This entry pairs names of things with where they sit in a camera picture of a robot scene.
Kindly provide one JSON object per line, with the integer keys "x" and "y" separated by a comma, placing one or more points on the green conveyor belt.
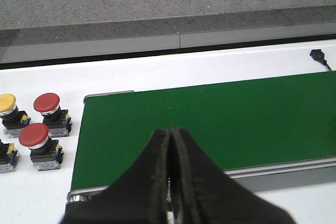
{"x": 210, "y": 127}

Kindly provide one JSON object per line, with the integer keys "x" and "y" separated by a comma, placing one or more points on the grey stone slab left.
{"x": 28, "y": 22}

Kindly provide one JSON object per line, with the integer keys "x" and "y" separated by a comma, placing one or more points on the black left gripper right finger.
{"x": 202, "y": 193}

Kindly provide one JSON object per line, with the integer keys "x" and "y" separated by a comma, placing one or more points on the black push button block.
{"x": 9, "y": 157}

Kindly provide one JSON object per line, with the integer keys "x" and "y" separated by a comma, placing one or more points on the black sensor with cable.
{"x": 319, "y": 56}

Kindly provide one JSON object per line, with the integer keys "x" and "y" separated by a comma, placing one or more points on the red push button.
{"x": 45, "y": 153}
{"x": 58, "y": 120}

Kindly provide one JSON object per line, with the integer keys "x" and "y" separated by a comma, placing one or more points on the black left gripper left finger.
{"x": 137, "y": 196}

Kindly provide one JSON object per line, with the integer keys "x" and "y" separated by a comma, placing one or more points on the yellow push button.
{"x": 13, "y": 120}

